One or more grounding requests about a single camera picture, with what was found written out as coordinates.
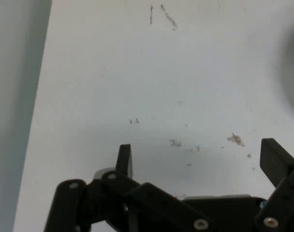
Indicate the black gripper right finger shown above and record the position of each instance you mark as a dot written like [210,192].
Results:
[275,164]

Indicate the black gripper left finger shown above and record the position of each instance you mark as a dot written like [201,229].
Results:
[127,191]

